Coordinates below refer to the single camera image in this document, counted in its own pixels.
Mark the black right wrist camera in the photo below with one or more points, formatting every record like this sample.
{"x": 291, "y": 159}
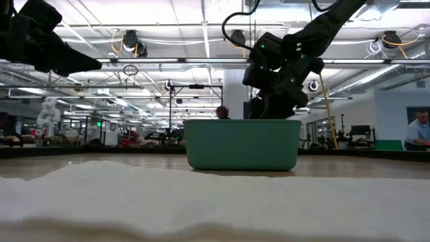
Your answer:
{"x": 267, "y": 50}

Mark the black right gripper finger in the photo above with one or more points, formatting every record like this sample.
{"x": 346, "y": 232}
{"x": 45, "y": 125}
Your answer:
{"x": 257, "y": 109}
{"x": 284, "y": 111}

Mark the white robot figure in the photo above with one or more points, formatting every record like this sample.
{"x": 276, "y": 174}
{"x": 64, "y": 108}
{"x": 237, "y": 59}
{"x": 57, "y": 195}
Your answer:
{"x": 48, "y": 114}

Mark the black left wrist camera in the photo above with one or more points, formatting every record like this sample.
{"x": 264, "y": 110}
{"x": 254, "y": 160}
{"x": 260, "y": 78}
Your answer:
{"x": 42, "y": 17}

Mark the teal tupperware container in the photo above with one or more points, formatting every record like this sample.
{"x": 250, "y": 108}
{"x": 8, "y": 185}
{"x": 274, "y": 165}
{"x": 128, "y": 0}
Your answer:
{"x": 242, "y": 144}

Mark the person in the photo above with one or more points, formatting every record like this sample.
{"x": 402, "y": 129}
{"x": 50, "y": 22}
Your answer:
{"x": 222, "y": 112}
{"x": 418, "y": 132}

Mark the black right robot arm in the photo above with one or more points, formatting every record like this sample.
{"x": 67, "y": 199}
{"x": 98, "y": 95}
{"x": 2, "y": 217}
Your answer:
{"x": 322, "y": 27}

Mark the black background rig frame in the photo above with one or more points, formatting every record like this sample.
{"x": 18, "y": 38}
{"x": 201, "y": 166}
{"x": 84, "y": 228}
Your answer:
{"x": 170, "y": 111}

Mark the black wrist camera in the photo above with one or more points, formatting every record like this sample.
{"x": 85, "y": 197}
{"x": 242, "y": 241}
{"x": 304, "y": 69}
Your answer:
{"x": 267, "y": 50}
{"x": 42, "y": 17}

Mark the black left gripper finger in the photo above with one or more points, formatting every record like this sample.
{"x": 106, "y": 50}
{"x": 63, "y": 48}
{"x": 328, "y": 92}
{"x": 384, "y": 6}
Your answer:
{"x": 74, "y": 64}

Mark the white paper towel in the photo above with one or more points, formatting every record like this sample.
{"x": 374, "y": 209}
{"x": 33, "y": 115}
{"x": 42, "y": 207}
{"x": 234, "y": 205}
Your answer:
{"x": 215, "y": 201}

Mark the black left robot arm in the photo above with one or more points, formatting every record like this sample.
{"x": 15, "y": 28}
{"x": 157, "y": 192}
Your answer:
{"x": 6, "y": 6}

